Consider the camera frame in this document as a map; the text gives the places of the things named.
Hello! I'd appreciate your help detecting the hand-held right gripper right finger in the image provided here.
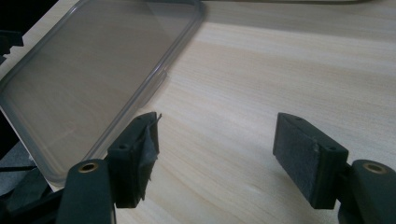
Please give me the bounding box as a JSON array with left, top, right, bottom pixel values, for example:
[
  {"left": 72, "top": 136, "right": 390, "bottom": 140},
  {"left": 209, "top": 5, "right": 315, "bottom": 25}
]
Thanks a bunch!
[{"left": 272, "top": 112, "right": 350, "bottom": 210}]

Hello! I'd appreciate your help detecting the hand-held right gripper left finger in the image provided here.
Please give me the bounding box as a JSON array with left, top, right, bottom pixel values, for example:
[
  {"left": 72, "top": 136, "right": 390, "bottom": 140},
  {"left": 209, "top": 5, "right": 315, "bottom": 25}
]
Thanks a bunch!
[{"left": 106, "top": 111, "right": 163, "bottom": 209}]

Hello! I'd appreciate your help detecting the clear plastic container lid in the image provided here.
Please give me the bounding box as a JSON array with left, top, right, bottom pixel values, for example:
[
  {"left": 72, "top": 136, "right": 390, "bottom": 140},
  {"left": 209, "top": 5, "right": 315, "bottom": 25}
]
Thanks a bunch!
[{"left": 0, "top": 0, "right": 207, "bottom": 189}]

